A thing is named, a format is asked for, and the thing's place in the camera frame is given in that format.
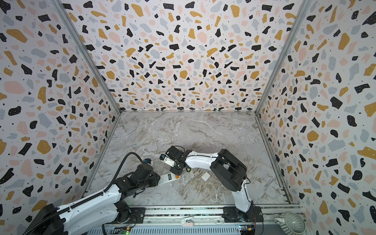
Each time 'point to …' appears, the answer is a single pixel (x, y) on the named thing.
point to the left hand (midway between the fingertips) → (160, 176)
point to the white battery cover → (205, 176)
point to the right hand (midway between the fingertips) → (171, 165)
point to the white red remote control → (167, 177)
